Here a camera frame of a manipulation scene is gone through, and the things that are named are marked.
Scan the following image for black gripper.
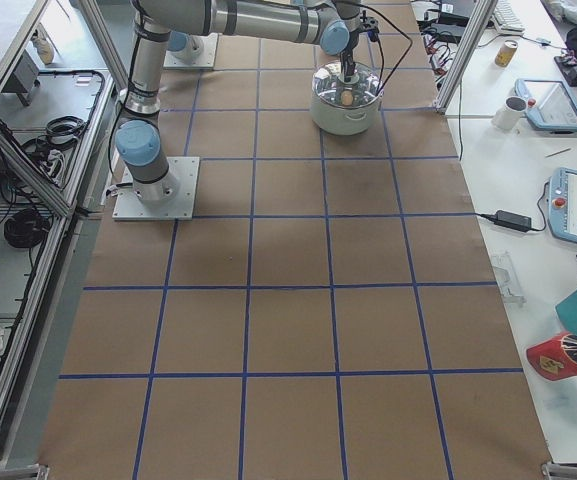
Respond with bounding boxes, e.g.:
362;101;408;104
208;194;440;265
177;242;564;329
339;14;363;83

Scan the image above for glass pot lid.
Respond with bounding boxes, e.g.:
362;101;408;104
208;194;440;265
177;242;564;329
312;61;382;109

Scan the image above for brown egg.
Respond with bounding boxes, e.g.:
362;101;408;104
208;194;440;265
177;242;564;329
340;91;354;106

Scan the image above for yellow drink can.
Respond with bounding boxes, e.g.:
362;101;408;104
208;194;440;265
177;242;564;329
494;40;518;68

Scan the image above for white keyboard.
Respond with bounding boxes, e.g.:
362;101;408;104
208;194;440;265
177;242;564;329
491;0;525;35

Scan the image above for white mug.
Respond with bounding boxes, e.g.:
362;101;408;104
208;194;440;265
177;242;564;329
491;96;527;132

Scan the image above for far blue teach pendant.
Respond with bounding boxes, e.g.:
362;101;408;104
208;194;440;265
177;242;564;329
514;79;577;134

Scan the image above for black power adapter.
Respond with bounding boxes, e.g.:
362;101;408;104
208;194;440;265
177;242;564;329
478;210;543;233

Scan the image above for clear plastic holder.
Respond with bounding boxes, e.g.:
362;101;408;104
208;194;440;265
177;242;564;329
490;252;526;306

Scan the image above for red bottle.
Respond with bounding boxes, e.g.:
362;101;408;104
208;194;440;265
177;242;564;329
526;331;577;381

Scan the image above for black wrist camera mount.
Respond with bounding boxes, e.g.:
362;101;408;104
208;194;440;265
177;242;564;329
360;10;380;43

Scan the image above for aluminium frame post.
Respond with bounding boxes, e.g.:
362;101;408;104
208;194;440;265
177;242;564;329
434;0;496;114

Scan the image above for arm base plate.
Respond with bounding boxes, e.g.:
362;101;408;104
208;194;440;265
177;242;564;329
164;31;219;70
113;156;200;221

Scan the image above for coiled black cable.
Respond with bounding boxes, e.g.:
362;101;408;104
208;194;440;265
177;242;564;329
3;207;52;251

